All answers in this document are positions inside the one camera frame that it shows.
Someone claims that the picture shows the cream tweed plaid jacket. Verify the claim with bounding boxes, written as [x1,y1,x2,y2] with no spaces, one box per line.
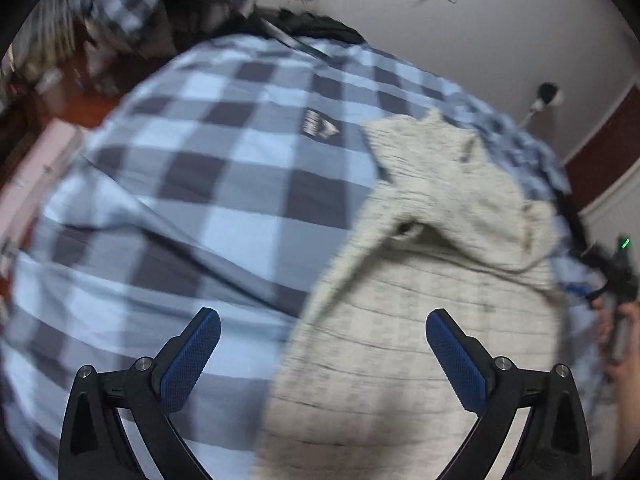
[253,110,562,479]

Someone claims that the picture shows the white louvred door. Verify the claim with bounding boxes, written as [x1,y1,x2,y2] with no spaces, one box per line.
[582,174,640,263]

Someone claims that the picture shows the pink padded bench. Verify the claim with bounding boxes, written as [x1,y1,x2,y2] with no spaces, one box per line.
[1,119,89,254]

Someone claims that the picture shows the black clothes at bed head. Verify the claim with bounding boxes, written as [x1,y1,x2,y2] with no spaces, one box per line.
[213,8,366,58]

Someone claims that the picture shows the checked window curtain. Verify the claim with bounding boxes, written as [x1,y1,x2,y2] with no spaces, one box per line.
[10,0,76,80]

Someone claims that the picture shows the person's right hand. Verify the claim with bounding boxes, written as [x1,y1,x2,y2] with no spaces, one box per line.
[594,299,640,476]

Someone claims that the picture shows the blue checked bed cover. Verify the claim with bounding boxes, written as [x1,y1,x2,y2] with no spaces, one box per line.
[1,35,598,479]

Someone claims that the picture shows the white round wall lamp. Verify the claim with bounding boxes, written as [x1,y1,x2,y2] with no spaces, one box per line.
[518,81,564,129]

